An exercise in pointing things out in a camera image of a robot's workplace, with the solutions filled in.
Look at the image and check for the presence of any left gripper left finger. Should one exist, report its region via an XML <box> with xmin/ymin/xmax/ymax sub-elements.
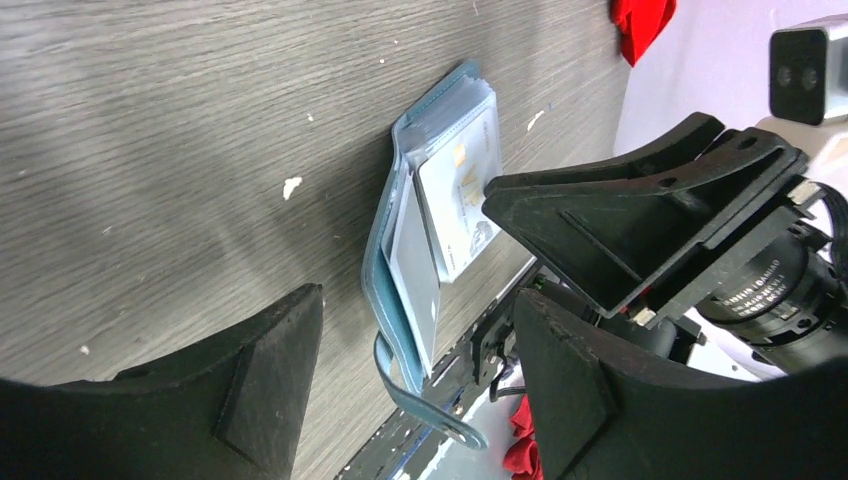
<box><xmin>1</xmin><ymin>284</ymin><xmax>323</xmax><ymax>479</ymax></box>

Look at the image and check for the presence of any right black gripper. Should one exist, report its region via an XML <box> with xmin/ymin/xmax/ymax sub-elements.
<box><xmin>483</xmin><ymin>112</ymin><xmax>847</xmax><ymax>371</ymax></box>

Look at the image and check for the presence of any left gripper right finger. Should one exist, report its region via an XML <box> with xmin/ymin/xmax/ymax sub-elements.
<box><xmin>513</xmin><ymin>289</ymin><xmax>847</xmax><ymax>479</ymax></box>

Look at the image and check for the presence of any white VIP credit card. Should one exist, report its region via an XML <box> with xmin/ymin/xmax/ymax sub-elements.
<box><xmin>417</xmin><ymin>105</ymin><xmax>503</xmax><ymax>284</ymax></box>

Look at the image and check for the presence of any grey credit card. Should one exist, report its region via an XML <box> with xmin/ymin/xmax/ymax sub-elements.
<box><xmin>382</xmin><ymin>174</ymin><xmax>440</xmax><ymax>376</ymax></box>

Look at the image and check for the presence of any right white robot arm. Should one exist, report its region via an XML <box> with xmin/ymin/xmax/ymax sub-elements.
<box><xmin>483</xmin><ymin>112</ymin><xmax>847</xmax><ymax>373</ymax></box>

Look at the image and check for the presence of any red cloth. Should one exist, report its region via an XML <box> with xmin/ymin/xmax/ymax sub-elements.
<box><xmin>610</xmin><ymin>0</ymin><xmax>677</xmax><ymax>67</ymax></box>

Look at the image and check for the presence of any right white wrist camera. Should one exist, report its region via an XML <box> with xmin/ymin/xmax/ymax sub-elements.
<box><xmin>769</xmin><ymin>13</ymin><xmax>847</xmax><ymax>126</ymax></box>

